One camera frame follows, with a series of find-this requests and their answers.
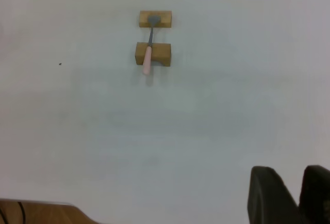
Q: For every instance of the rectangular wooden block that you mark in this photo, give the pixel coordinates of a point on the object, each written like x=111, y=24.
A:
x=165, y=20

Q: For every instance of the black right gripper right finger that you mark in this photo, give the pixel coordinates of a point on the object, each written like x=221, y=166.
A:
x=318, y=195

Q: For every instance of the arched wooden block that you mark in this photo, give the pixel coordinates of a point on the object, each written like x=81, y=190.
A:
x=161, y=51

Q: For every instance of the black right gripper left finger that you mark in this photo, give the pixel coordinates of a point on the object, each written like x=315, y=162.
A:
x=268, y=198

